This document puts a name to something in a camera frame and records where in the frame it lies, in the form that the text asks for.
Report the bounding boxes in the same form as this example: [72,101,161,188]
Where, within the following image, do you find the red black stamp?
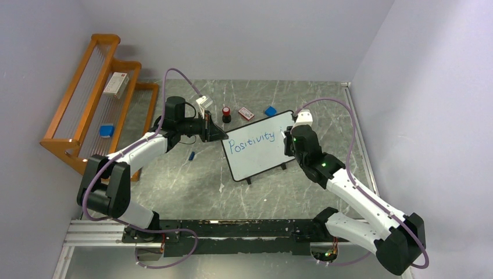
[222,106,231,123]

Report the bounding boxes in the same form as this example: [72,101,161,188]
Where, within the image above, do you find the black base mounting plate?
[122,219,333,257]

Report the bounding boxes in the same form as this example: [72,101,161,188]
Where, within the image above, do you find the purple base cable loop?
[134,227,199,270]

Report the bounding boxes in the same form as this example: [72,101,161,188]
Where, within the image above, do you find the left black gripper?
[177,110,228,143]

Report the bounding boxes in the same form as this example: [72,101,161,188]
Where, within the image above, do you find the blue object on shelf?
[99,123,115,138]

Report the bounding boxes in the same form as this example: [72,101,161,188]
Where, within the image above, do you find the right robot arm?
[284,124,430,276]

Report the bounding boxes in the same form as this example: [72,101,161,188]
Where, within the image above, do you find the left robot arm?
[77,96,228,242]

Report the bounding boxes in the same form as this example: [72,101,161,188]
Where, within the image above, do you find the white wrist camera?
[195,95,213,115]
[293,109,313,127]

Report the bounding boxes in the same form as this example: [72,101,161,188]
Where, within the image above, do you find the orange wooden shelf rack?
[40,34,159,174]

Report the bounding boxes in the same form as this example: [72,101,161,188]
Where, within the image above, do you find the aluminium frame rail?
[54,220,392,278]

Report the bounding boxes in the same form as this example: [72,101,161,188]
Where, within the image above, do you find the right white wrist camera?
[293,109,313,127]

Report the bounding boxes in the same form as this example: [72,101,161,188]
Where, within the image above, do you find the red white small box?
[238,107,255,121]

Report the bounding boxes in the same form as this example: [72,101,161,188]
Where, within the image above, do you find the blue eraser block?
[264,106,277,117]

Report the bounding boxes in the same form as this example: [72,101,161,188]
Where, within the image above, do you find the white red box on shelf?
[102,72,129,99]

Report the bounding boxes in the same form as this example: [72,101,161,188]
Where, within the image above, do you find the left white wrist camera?
[195,95,213,115]

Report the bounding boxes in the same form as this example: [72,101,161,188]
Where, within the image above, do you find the white whiteboard black frame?
[222,110,295,184]

